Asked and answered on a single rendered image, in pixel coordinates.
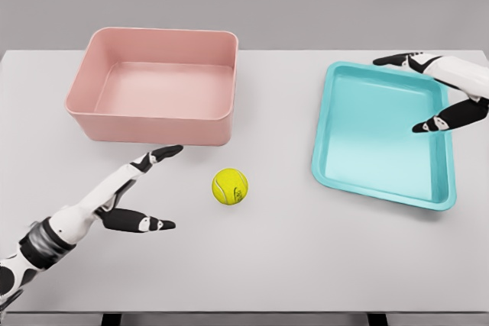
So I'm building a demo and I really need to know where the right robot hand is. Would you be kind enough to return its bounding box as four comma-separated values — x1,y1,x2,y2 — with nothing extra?
372,50,489,134

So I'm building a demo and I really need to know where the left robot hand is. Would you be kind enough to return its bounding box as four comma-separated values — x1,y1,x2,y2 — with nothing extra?
70,144,185,234

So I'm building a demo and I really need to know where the blue plastic tray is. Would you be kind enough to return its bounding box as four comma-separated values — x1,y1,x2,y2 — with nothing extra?
310,60,458,212

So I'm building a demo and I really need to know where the pink plastic basket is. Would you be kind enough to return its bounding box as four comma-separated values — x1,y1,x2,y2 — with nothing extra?
63,27,240,147

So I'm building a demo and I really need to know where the yellow tennis ball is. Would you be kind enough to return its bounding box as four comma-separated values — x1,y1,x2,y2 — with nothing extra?
211,167,250,206

